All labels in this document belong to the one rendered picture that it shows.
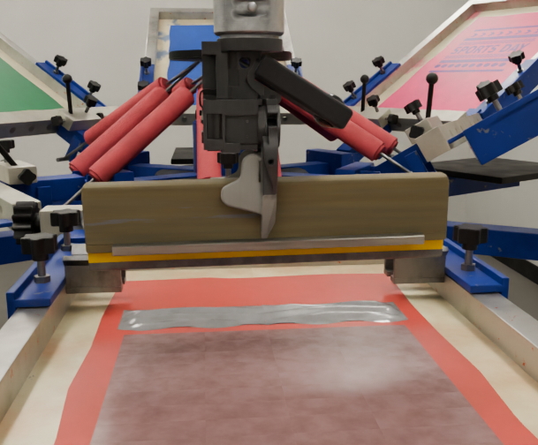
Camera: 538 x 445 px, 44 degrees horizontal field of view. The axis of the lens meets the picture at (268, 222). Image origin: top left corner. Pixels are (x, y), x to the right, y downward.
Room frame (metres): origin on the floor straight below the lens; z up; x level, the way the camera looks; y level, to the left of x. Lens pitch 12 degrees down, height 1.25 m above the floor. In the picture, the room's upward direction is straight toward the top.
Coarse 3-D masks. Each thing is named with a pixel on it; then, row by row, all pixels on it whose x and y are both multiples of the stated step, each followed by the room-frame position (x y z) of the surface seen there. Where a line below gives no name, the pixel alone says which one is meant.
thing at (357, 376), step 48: (288, 288) 0.91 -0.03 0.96; (336, 288) 0.91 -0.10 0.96; (384, 288) 0.91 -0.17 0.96; (288, 336) 0.73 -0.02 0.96; (336, 336) 0.73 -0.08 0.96; (384, 336) 0.73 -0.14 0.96; (432, 336) 0.73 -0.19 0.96; (288, 384) 0.60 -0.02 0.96; (336, 384) 0.60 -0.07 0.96; (384, 384) 0.60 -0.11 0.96; (432, 384) 0.60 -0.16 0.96; (480, 384) 0.60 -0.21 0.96; (336, 432) 0.51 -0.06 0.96; (384, 432) 0.51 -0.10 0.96; (432, 432) 0.51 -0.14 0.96; (480, 432) 0.51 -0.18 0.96; (528, 432) 0.51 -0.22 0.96
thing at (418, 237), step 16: (208, 240) 0.71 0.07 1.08; (224, 240) 0.71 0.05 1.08; (240, 240) 0.71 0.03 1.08; (256, 240) 0.71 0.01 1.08; (272, 240) 0.71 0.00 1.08; (288, 240) 0.71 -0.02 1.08; (304, 240) 0.71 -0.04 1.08; (320, 240) 0.71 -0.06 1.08; (336, 240) 0.71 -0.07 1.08; (352, 240) 0.71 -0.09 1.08; (368, 240) 0.71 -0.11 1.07; (384, 240) 0.71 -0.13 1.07; (400, 240) 0.72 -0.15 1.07; (416, 240) 0.72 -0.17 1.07
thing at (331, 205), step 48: (96, 192) 0.70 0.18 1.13; (144, 192) 0.70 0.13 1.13; (192, 192) 0.71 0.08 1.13; (288, 192) 0.72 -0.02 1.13; (336, 192) 0.72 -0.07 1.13; (384, 192) 0.73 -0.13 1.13; (432, 192) 0.73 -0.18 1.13; (96, 240) 0.70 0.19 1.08; (144, 240) 0.70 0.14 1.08; (192, 240) 0.71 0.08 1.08
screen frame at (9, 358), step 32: (64, 288) 0.81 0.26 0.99; (448, 288) 0.85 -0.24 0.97; (32, 320) 0.69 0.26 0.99; (480, 320) 0.75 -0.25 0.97; (512, 320) 0.69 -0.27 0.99; (0, 352) 0.60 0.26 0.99; (32, 352) 0.64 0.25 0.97; (512, 352) 0.66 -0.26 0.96; (0, 384) 0.54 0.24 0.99; (0, 416) 0.53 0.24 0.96
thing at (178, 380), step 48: (144, 288) 0.91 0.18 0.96; (192, 288) 0.91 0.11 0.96; (240, 288) 0.91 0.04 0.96; (96, 336) 0.73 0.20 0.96; (144, 336) 0.73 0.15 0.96; (192, 336) 0.73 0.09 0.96; (240, 336) 0.73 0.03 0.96; (96, 384) 0.60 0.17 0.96; (144, 384) 0.60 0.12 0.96; (192, 384) 0.60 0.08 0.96; (240, 384) 0.60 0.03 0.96; (96, 432) 0.51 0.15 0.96; (144, 432) 0.51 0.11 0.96; (192, 432) 0.51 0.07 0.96; (240, 432) 0.51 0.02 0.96; (288, 432) 0.51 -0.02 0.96
